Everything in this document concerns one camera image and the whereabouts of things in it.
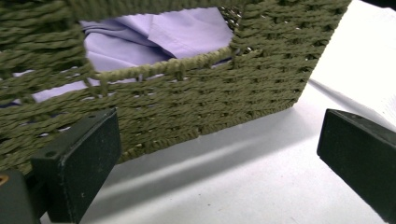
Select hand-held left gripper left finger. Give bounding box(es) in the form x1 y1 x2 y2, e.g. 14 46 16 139
30 106 123 224

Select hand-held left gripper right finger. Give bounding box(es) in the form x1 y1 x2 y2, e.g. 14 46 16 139
317 107 396 224

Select green woven basket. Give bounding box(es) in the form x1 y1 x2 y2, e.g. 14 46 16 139
0 0 353 175

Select lavender shirt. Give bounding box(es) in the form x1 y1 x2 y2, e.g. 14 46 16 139
0 7 234 105

